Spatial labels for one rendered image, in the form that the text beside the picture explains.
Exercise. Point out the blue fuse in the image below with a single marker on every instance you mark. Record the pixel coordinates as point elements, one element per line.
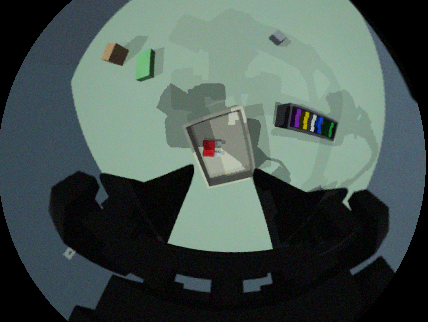
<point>318,121</point>

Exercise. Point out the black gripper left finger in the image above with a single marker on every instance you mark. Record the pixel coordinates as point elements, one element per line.
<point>159,200</point>

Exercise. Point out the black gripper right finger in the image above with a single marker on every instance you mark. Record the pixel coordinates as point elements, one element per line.
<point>288,209</point>

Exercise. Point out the brown cube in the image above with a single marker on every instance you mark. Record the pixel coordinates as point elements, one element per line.
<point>115,54</point>

